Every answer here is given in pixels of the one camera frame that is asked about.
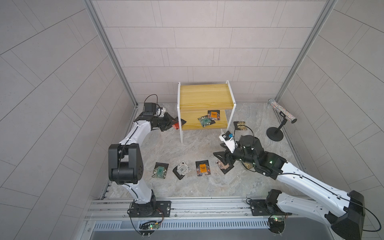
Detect green label floral tea bag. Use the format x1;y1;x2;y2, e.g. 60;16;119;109
198;116;216;128

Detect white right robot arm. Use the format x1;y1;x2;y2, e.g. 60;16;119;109
214;132;366;240

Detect orange label lower tea bag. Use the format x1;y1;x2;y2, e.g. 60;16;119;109
207;110;221;121

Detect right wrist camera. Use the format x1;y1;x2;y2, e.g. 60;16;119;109
219;131;236;153

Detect orange label black tea bag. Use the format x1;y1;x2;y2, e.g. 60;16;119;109
196;160;211;177

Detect red tea bag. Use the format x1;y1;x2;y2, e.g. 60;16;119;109
173;123;180;130

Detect white frame wooden shelf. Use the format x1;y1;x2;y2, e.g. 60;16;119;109
177;81;237;143

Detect circuit board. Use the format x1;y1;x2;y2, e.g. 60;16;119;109
268;217;285;235
139;221;161;238

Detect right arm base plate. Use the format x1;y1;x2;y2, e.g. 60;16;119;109
246;198;292;217

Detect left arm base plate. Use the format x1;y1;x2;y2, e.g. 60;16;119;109
128;201;172;218

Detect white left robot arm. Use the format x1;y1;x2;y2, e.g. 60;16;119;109
108;113;185;217

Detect aluminium rail frame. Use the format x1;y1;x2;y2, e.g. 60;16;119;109
74;197;340;240

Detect beige label tea bag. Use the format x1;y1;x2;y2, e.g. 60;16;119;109
234;121;248;131

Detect right circuit board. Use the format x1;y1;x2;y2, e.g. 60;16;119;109
268;217;285;235

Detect left circuit board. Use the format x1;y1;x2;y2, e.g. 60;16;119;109
139;221;161;238

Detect glitter roller on black stand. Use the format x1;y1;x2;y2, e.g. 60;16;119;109
266;98;298;142

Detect white patterned tea bag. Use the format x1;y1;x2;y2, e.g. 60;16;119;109
173;162;191;180

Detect green label top tea bag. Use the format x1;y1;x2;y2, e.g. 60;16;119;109
152;162;169;179

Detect yellow olive tea bag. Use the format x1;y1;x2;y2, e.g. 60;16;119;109
242;163;255;171

